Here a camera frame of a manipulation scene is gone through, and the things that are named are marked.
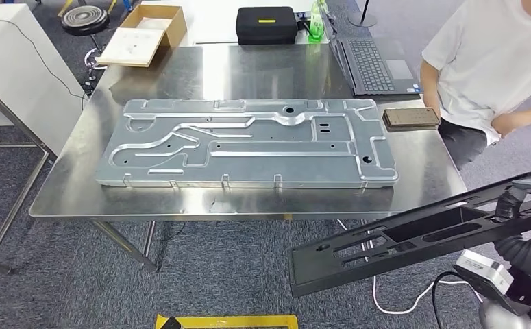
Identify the white cabinet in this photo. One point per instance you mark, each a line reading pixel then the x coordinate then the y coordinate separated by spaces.
pixel 11 68

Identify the long black plastic frame part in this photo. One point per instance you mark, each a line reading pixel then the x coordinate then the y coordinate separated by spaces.
pixel 319 272

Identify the white table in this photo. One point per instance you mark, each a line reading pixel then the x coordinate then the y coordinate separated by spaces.
pixel 210 22

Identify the green drink bottle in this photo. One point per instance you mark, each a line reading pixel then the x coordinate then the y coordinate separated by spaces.
pixel 316 27

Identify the brown cardboard box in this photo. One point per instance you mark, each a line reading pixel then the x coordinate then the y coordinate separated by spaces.
pixel 174 27

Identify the stamped grey metal panel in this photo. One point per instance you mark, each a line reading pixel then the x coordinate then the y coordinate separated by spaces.
pixel 247 163

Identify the stainless steel workbench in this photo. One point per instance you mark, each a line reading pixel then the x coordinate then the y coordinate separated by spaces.
pixel 265 72

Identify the dark grey laptop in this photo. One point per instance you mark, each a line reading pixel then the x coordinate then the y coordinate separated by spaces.
pixel 374 68

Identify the black round stool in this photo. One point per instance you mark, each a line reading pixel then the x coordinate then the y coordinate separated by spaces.
pixel 85 19

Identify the stainless steel table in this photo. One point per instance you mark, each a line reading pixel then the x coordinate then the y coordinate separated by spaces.
pixel 15 200

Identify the person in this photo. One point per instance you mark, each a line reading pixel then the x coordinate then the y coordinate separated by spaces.
pixel 483 59

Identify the black case with yellow label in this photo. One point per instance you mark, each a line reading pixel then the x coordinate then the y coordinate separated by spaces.
pixel 265 27

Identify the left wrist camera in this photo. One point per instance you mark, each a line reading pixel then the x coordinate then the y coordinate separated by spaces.
pixel 170 323

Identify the black round stand base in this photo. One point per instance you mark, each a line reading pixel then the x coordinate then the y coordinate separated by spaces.
pixel 362 20

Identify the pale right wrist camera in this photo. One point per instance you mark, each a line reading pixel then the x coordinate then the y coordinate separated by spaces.
pixel 483 268

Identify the person's hand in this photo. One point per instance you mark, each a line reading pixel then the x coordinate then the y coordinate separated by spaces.
pixel 505 125

